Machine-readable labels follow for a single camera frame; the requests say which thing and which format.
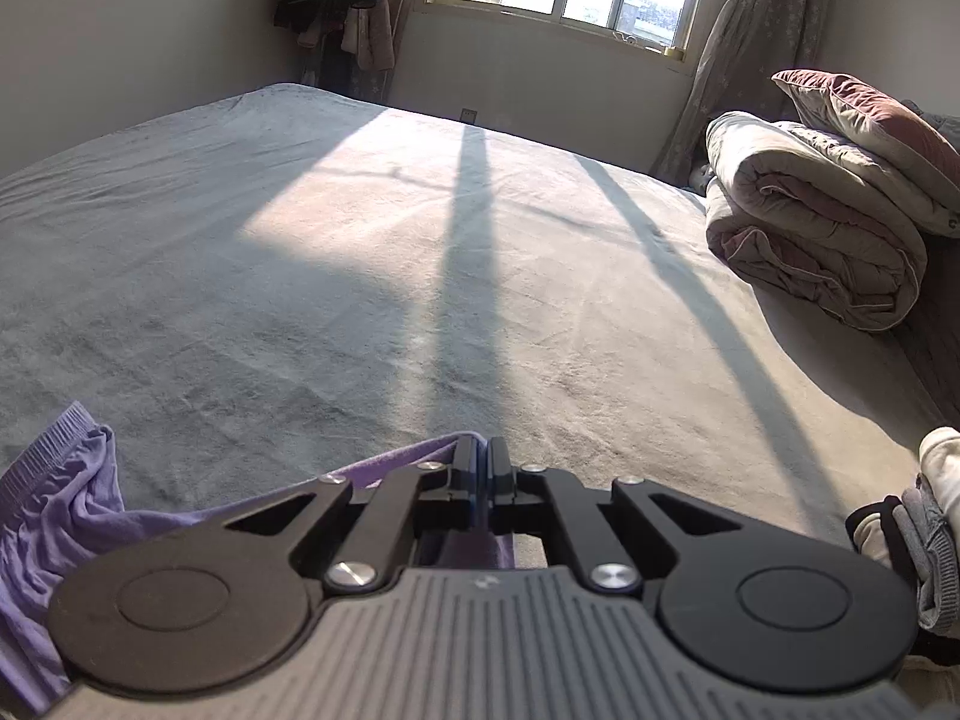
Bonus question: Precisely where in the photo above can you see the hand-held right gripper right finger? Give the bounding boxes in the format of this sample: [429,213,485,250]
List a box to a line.
[486,436,740,595]

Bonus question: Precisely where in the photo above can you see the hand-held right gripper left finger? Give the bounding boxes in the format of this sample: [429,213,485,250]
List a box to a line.
[217,435,481,595]

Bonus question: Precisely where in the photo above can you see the purple garment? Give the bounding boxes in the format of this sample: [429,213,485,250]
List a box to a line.
[0,401,518,717]

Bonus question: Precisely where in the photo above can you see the bed with grey sheet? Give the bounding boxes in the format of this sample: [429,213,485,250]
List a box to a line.
[0,82,946,586]

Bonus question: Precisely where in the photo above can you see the folded beige quilt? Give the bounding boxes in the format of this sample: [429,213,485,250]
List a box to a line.
[705,111,931,332]

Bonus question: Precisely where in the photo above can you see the black folded garment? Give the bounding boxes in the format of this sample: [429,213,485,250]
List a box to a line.
[846,493,960,668]

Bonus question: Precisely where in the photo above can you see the grey knitted folded garment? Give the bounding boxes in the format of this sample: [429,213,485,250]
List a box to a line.
[896,484,960,635]

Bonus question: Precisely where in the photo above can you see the white folded garment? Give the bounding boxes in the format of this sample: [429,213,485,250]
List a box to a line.
[919,426,960,533]

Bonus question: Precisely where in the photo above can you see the pink hanging garment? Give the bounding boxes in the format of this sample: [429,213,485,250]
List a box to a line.
[341,0,396,74]

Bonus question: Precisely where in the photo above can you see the beige and maroon pillow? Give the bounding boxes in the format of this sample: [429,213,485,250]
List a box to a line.
[772,69,960,237]

